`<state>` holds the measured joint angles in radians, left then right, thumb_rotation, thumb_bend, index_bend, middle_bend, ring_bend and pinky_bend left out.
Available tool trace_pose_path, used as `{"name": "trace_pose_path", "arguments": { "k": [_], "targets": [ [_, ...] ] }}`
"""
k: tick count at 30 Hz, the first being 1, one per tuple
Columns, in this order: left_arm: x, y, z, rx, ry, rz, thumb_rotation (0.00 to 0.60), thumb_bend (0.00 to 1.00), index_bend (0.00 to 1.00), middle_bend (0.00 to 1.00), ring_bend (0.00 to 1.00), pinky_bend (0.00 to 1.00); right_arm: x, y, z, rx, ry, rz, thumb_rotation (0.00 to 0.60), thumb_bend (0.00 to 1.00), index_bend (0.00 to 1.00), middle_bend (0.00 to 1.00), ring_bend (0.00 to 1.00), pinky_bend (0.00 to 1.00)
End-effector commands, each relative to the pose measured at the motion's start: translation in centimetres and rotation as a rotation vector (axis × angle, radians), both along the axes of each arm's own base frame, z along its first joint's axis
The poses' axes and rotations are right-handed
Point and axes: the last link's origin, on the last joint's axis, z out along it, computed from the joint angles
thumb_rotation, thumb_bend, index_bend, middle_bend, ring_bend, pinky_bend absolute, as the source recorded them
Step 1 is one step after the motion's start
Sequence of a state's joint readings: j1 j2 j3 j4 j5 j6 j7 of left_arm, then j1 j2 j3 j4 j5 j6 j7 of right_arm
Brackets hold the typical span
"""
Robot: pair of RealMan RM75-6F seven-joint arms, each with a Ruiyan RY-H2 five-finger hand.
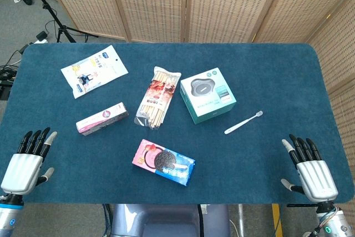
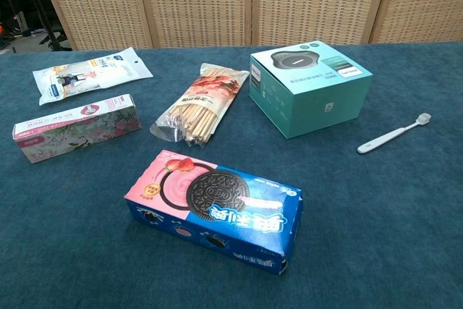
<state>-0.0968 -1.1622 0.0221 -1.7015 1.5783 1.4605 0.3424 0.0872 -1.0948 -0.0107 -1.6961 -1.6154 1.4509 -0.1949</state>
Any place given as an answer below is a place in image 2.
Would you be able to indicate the white plastic product pouch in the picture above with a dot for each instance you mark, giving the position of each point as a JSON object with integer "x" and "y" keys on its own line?
{"x": 90, "y": 74}

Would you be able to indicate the bag of wooden chopsticks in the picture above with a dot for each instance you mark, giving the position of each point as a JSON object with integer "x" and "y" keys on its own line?
{"x": 202, "y": 106}

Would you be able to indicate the teal Philips product box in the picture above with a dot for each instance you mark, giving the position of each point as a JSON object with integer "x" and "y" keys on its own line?
{"x": 311, "y": 99}

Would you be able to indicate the black tripod stand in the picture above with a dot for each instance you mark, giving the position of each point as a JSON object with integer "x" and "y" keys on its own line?
{"x": 43, "y": 16}

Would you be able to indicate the white toothbrush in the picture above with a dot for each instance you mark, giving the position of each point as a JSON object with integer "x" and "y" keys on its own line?
{"x": 392, "y": 134}

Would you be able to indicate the woven rattan folding screen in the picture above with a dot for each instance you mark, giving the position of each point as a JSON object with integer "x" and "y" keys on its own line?
{"x": 231, "y": 1}

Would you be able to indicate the blue table cloth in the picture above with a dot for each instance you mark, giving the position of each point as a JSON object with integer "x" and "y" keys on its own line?
{"x": 361, "y": 215}

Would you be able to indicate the floral pink long box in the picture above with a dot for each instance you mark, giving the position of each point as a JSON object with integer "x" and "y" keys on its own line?
{"x": 77, "y": 130}

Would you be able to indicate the blue pink Oreo cookie box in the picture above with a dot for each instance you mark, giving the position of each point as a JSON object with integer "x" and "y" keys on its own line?
{"x": 231, "y": 211}

